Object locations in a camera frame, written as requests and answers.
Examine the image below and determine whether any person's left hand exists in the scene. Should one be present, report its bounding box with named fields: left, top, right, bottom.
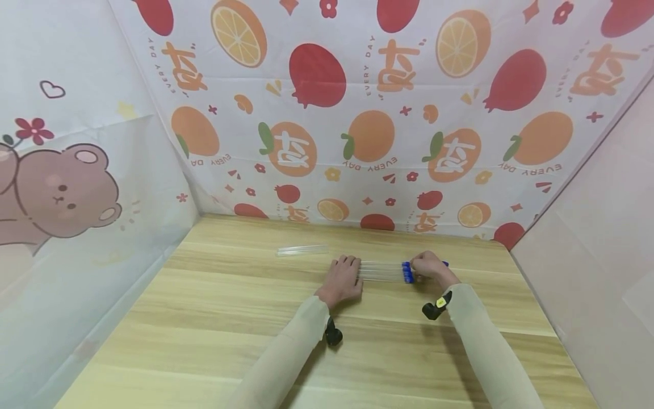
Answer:
left=313, top=255, right=364, bottom=311

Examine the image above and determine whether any person's right hand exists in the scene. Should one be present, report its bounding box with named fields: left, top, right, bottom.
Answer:
left=410, top=251, right=461, bottom=291

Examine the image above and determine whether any person's left forearm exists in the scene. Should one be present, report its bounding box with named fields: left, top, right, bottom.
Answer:
left=220, top=294, right=332, bottom=409

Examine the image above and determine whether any person's right forearm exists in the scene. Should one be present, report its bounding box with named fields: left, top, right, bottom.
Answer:
left=443, top=282, right=546, bottom=409

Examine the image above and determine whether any black wrist band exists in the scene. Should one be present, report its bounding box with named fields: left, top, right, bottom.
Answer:
left=324, top=316, right=344, bottom=348
left=421, top=290, right=454, bottom=321

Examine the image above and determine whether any clear uncapped plastic tube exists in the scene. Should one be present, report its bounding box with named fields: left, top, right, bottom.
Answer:
left=276, top=245, right=330, bottom=257

